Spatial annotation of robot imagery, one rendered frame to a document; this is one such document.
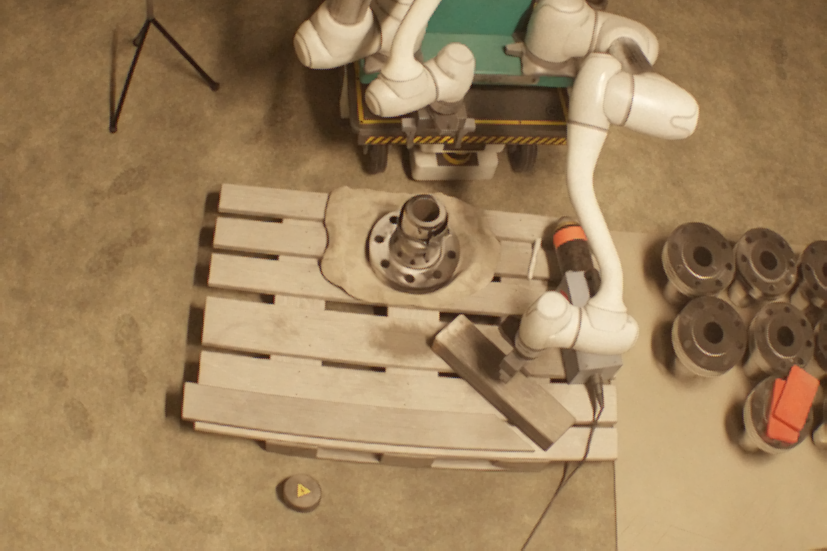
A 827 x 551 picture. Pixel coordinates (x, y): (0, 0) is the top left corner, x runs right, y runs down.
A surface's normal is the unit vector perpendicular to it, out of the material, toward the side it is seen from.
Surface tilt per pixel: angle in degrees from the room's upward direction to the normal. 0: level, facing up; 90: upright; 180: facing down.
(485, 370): 0
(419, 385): 0
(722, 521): 0
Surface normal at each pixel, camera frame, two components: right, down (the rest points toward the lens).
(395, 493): 0.16, -0.52
